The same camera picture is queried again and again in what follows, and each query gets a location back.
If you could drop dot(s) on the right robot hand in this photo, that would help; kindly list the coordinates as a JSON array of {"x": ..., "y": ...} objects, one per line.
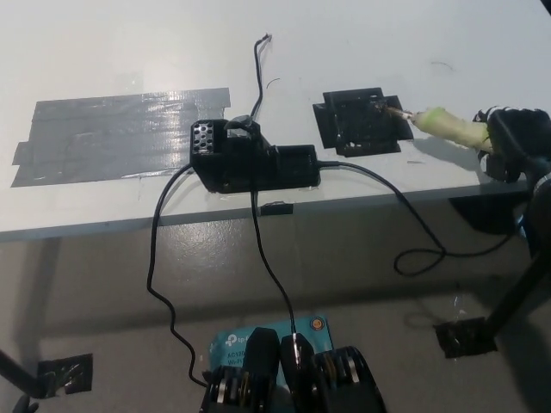
[{"x": 512, "y": 137}]

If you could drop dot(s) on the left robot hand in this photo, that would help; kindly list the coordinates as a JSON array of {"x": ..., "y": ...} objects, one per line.
[{"x": 23, "y": 405}]

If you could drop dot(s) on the tape-wrapped soldering iron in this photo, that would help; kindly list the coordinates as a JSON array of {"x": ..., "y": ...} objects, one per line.
[{"x": 447, "y": 127}]

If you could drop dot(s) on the black robot torso blocks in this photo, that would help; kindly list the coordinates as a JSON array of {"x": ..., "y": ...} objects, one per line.
[{"x": 262, "y": 370}]

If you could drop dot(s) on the black soldering station base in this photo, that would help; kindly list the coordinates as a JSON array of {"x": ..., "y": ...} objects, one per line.
[{"x": 249, "y": 168}]

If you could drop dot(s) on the black diagonal stand pole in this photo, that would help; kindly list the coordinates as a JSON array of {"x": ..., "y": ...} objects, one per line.
[
  {"x": 19, "y": 372},
  {"x": 516, "y": 292}
]

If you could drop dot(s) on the black floor tape patch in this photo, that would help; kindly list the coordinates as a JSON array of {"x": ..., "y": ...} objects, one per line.
[
  {"x": 460, "y": 337},
  {"x": 64, "y": 375}
]

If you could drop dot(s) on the grey metal table leg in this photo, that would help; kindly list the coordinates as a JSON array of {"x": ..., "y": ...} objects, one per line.
[{"x": 48, "y": 271}]

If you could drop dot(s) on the black square tape patch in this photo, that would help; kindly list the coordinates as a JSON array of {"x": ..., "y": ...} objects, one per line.
[{"x": 357, "y": 125}]

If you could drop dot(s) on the teal tp-link box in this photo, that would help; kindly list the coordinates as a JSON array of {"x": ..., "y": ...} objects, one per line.
[{"x": 232, "y": 344}]

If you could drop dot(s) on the small black tape strip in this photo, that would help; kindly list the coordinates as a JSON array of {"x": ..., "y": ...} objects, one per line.
[{"x": 277, "y": 209}]

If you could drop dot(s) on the black under-table bracket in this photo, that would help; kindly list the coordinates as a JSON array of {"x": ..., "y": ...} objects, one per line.
[{"x": 482, "y": 215}]

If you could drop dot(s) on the grey duct tape patch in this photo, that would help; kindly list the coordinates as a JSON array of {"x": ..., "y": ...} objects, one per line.
[{"x": 107, "y": 133}]

